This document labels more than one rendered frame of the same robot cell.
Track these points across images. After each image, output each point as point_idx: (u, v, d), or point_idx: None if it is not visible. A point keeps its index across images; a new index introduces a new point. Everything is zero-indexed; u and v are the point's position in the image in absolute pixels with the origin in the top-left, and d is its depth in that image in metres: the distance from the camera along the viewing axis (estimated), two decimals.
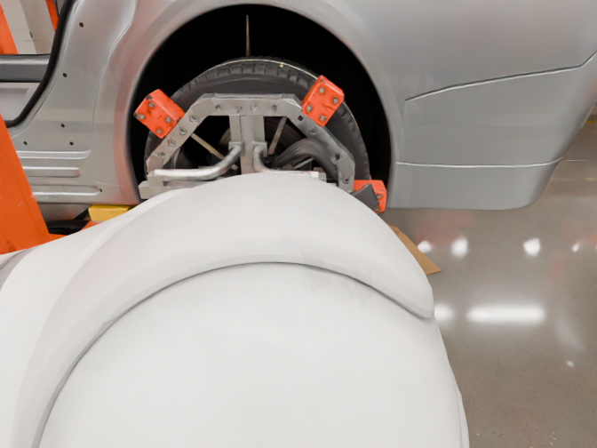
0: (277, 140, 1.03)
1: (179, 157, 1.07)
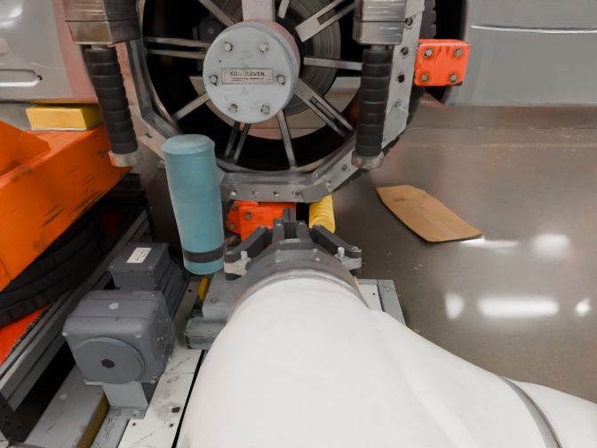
0: None
1: (147, 10, 0.71)
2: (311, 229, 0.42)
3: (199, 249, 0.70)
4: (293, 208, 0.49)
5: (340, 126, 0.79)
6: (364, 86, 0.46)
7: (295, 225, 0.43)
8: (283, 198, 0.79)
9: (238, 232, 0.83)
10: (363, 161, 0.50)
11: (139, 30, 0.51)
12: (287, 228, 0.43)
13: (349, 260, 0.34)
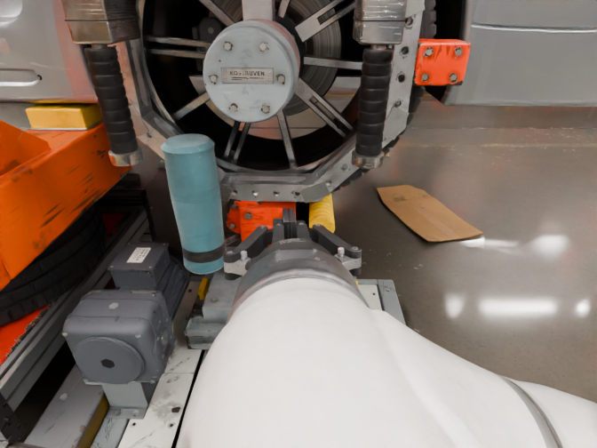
0: None
1: (147, 9, 0.71)
2: (311, 229, 0.42)
3: (199, 249, 0.70)
4: (293, 208, 0.49)
5: (341, 125, 0.79)
6: (364, 85, 0.46)
7: (295, 225, 0.43)
8: (283, 198, 0.79)
9: (238, 232, 0.83)
10: (363, 161, 0.50)
11: (139, 29, 0.51)
12: (287, 228, 0.43)
13: (349, 260, 0.34)
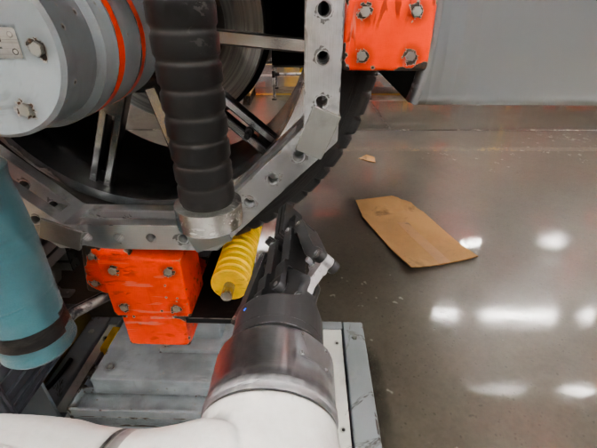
0: None
1: None
2: None
3: (4, 336, 0.44)
4: None
5: (250, 135, 0.52)
6: (154, 55, 0.19)
7: None
8: (163, 245, 0.52)
9: (106, 292, 0.56)
10: (188, 222, 0.23)
11: None
12: None
13: None
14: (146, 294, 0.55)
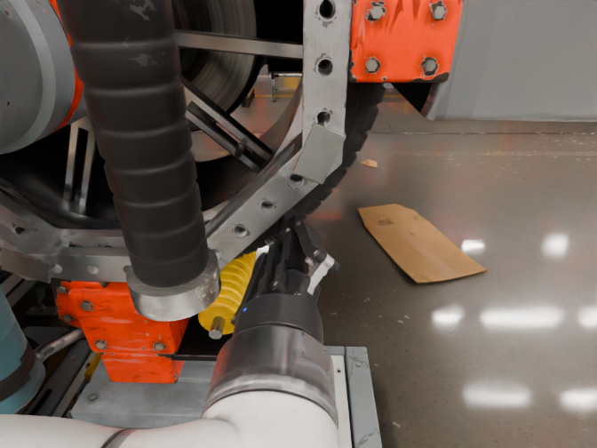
0: None
1: None
2: None
3: None
4: None
5: (242, 153, 0.46)
6: (79, 78, 0.13)
7: None
8: None
9: (81, 327, 0.50)
10: (144, 301, 0.17)
11: None
12: None
13: None
14: (124, 331, 0.49)
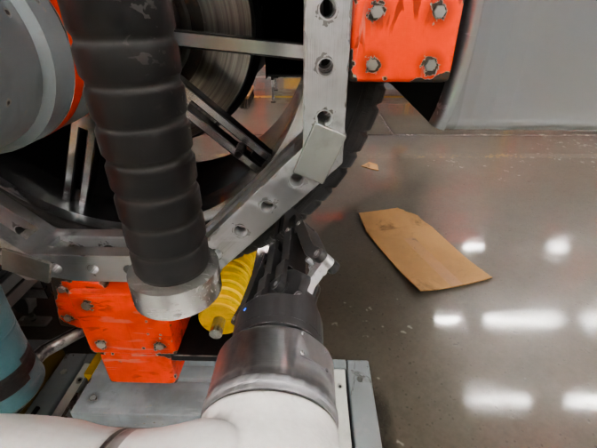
0: None
1: None
2: None
3: None
4: None
5: (242, 153, 0.46)
6: (80, 77, 0.13)
7: None
8: None
9: (81, 326, 0.50)
10: (144, 300, 0.17)
11: None
12: None
13: None
14: (125, 331, 0.49)
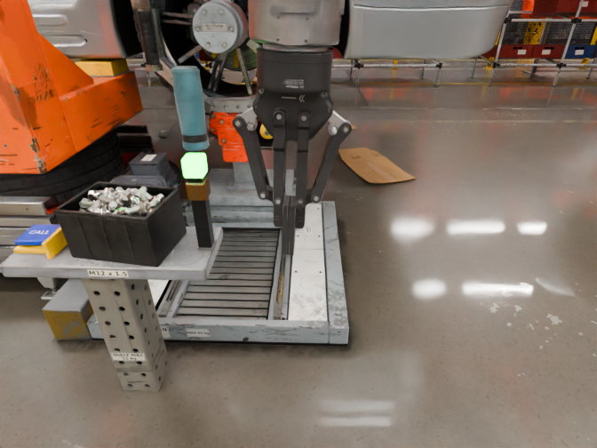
0: None
1: None
2: (269, 195, 0.44)
3: (191, 133, 1.23)
4: (282, 252, 0.47)
5: None
6: None
7: (283, 204, 0.44)
8: (242, 110, 1.31)
9: (216, 134, 1.36)
10: None
11: (160, 4, 1.03)
12: (291, 203, 0.44)
13: (244, 115, 0.40)
14: (234, 133, 1.34)
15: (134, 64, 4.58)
